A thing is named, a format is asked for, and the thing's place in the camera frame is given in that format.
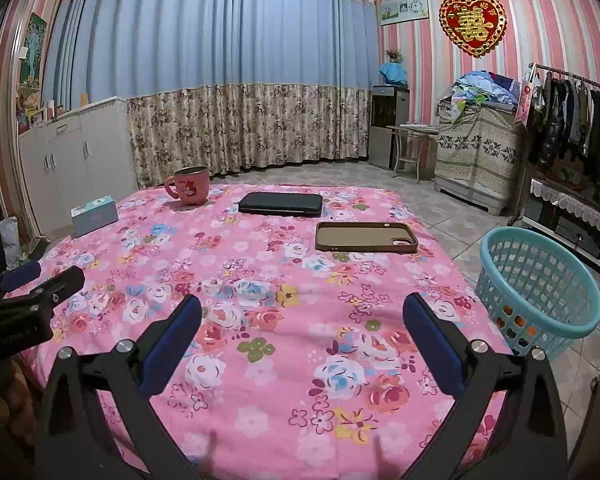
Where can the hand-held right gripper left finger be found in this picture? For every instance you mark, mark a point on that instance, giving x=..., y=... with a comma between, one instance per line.
x=172, y=347

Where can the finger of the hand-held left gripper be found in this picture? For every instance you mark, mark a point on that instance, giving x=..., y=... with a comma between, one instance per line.
x=22, y=275
x=62, y=282

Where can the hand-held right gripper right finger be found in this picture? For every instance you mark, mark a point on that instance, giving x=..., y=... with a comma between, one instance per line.
x=432, y=347

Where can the light blue plastic basket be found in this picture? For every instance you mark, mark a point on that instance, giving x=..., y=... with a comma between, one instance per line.
x=540, y=285

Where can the person's left hand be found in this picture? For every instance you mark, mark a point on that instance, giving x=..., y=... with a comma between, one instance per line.
x=20, y=395

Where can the light blue tissue box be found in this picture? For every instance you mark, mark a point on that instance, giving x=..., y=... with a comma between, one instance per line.
x=95, y=217

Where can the pink floral tablecloth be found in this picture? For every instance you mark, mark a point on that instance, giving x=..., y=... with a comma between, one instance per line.
x=280, y=360

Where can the white cabinet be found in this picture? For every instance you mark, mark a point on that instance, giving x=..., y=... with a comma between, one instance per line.
x=80, y=160

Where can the brown phone case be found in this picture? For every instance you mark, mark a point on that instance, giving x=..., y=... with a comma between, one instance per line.
x=365, y=237

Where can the pink metal mug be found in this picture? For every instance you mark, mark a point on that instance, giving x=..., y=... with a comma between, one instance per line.
x=190, y=187

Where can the dark low cabinet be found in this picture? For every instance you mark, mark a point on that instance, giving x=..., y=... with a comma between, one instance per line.
x=575, y=240

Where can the black zip case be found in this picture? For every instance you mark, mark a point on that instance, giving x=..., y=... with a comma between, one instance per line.
x=280, y=204

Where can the cabinet under patterned cloth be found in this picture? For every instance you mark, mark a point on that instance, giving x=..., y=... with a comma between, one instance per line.
x=475, y=160

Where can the white lace cloth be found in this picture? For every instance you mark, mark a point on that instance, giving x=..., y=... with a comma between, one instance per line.
x=575, y=202

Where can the small metal table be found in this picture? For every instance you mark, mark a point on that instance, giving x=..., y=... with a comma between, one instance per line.
x=412, y=129

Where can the grey water dispenser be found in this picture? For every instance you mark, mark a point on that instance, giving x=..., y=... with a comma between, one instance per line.
x=387, y=130

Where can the pile of clothes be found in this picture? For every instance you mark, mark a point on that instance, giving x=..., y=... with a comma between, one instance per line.
x=480, y=87

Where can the pink hanging bag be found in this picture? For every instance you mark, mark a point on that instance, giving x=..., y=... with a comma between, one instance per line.
x=526, y=97

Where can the row of hanging clothes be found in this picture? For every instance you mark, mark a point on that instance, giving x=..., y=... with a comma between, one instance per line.
x=580, y=120

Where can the blue floral curtain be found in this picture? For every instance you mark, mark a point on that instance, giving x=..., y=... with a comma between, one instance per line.
x=205, y=45

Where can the small potted plant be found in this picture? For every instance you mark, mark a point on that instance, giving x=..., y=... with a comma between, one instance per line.
x=394, y=56

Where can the metal clothes rack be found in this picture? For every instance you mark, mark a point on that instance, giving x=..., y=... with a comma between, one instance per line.
x=575, y=76

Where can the colourful wall poster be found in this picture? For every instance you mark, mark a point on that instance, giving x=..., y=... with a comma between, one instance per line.
x=34, y=60

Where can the red heart wall decoration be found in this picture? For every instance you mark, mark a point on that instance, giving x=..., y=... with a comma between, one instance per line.
x=472, y=25

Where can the wall picture with clock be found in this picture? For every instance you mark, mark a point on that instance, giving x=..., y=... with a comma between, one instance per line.
x=404, y=9

